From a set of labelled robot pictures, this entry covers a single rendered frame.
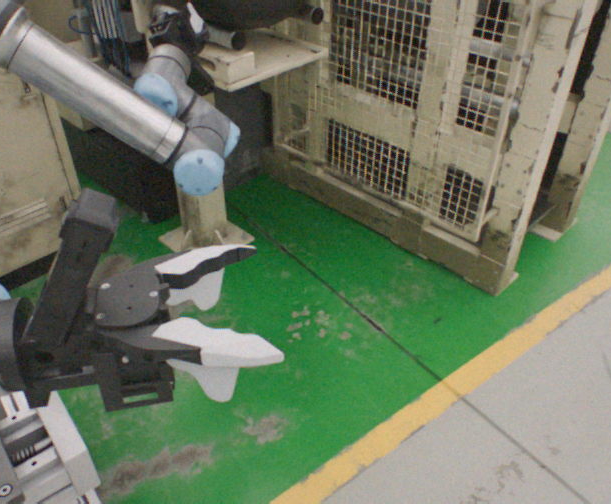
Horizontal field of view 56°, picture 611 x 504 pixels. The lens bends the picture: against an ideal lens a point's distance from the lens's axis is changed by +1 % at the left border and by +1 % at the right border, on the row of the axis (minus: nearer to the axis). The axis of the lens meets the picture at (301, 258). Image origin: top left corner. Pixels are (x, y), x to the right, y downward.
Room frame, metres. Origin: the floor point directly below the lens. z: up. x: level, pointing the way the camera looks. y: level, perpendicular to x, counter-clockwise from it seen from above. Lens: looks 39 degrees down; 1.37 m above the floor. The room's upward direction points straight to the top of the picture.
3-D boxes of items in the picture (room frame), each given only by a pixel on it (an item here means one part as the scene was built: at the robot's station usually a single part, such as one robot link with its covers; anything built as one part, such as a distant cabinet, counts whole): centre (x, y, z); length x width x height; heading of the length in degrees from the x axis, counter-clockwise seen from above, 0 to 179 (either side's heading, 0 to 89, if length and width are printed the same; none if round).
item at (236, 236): (1.81, 0.37, 0.02); 0.27 x 0.27 x 0.04; 46
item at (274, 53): (1.64, 0.18, 0.80); 0.37 x 0.36 x 0.02; 136
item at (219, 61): (1.54, 0.28, 0.83); 0.36 x 0.09 x 0.06; 46
